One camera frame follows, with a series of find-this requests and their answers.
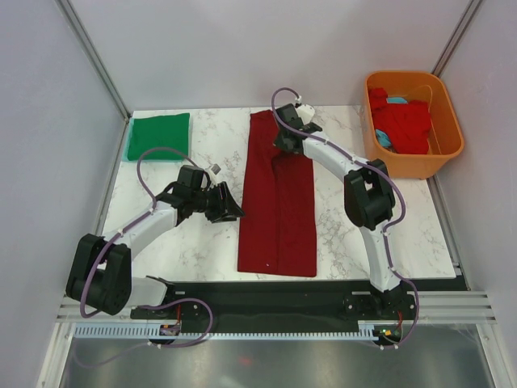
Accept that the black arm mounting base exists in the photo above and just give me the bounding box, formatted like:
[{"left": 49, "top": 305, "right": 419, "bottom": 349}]
[{"left": 128, "top": 276, "right": 469, "bottom": 335}]

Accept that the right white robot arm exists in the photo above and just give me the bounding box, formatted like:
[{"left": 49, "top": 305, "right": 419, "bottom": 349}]
[{"left": 273, "top": 103, "right": 401, "bottom": 318}]

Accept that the white slotted cable duct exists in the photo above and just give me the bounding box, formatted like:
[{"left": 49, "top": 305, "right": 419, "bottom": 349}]
[{"left": 74, "top": 321, "right": 403, "bottom": 341}]

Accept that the orange plastic basket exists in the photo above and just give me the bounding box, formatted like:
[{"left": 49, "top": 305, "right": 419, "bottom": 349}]
[{"left": 362, "top": 70, "right": 464, "bottom": 179}]

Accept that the aluminium frame post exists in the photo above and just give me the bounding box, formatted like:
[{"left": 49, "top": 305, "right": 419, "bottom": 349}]
[
  {"left": 56, "top": 0, "right": 130, "bottom": 123},
  {"left": 431, "top": 0, "right": 485, "bottom": 78}
]

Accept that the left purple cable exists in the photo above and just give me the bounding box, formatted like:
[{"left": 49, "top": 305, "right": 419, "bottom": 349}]
[{"left": 72, "top": 147, "right": 214, "bottom": 369}]

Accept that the bright red t shirt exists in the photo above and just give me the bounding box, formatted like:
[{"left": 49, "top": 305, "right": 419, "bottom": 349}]
[{"left": 368, "top": 88, "right": 432, "bottom": 154}]

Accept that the right aluminium frame post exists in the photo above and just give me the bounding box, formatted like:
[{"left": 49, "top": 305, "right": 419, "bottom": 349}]
[{"left": 431, "top": 0, "right": 485, "bottom": 78}]

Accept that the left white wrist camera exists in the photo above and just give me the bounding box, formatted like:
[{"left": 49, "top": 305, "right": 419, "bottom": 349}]
[{"left": 205, "top": 163, "right": 221, "bottom": 183}]

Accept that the light blue t shirt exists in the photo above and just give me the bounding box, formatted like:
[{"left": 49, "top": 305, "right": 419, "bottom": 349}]
[{"left": 375, "top": 96, "right": 408, "bottom": 149}]

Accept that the folded green t shirt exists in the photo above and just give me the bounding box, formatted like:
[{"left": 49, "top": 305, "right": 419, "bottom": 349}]
[{"left": 128, "top": 113, "right": 190, "bottom": 162}]

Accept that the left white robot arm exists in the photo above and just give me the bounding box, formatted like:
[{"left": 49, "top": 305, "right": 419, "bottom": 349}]
[{"left": 65, "top": 164, "right": 244, "bottom": 318}]

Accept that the aluminium rail profile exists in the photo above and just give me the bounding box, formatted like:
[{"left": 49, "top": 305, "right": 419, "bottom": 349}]
[{"left": 56, "top": 291, "right": 497, "bottom": 323}]

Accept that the left aluminium frame post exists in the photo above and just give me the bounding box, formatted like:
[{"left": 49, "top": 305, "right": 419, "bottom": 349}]
[{"left": 56, "top": 0, "right": 130, "bottom": 123}]

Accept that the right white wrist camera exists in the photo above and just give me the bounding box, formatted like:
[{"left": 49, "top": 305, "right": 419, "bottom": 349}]
[{"left": 295, "top": 96, "right": 315, "bottom": 125}]

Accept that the dark red t shirt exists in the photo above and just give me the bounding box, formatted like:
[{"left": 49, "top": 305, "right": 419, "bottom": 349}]
[{"left": 237, "top": 110, "right": 317, "bottom": 277}]

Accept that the purple cable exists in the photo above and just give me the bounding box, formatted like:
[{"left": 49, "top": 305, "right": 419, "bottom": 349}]
[
  {"left": 72, "top": 147, "right": 214, "bottom": 369},
  {"left": 271, "top": 87, "right": 423, "bottom": 352}
]

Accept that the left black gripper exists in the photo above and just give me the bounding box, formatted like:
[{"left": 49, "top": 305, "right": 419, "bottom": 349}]
[{"left": 191, "top": 182, "right": 245, "bottom": 224}]

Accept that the folded teal t shirt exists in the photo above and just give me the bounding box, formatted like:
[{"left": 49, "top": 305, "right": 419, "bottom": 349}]
[{"left": 121, "top": 117, "right": 134, "bottom": 162}]

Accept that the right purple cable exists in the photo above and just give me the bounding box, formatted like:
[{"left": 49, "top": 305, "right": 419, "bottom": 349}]
[{"left": 271, "top": 87, "right": 423, "bottom": 352}]

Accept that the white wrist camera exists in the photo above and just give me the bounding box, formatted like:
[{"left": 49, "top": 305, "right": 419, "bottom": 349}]
[
  {"left": 295, "top": 96, "right": 315, "bottom": 125},
  {"left": 205, "top": 163, "right": 221, "bottom": 183}
]

